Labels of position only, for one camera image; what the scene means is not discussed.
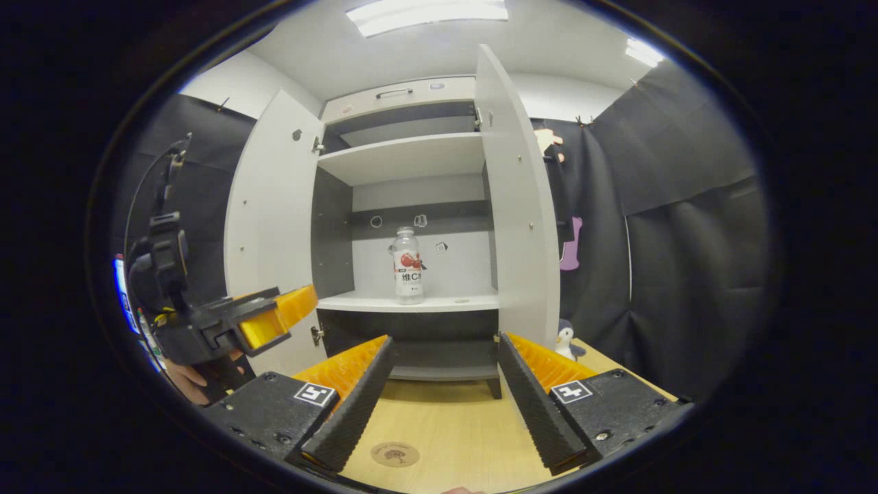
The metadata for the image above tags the large ceiling light panel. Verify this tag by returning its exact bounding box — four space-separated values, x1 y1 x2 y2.
345 0 510 38

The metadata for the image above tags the round brown coaster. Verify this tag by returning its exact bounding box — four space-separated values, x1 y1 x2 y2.
370 442 420 469

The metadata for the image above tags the lit display screen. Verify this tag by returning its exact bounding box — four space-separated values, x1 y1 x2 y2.
113 254 138 336

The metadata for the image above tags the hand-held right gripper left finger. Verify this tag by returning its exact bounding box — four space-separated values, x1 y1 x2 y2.
206 335 397 474

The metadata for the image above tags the white and grey cabinet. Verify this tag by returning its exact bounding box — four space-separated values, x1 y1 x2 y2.
312 75 505 400

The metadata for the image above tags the clear bottle with red label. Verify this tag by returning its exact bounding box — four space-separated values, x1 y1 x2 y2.
391 226 425 305

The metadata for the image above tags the black cable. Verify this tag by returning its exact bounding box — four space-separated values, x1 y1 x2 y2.
124 139 189 241

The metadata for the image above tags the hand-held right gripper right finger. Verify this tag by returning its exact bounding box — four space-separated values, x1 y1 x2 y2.
495 332 687 475

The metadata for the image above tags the small ceiling light panel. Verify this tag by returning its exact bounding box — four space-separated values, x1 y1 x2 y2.
624 38 665 68

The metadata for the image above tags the white cabinet shelf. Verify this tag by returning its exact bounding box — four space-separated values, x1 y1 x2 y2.
317 292 499 314
317 132 486 187

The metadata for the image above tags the black backdrop cloth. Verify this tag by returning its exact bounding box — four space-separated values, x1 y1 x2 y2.
113 58 772 402

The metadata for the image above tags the white cabinet door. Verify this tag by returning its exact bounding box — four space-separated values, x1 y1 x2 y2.
224 89 327 377
473 45 561 351

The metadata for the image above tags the penguin plush toy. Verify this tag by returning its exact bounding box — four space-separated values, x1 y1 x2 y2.
554 319 587 362

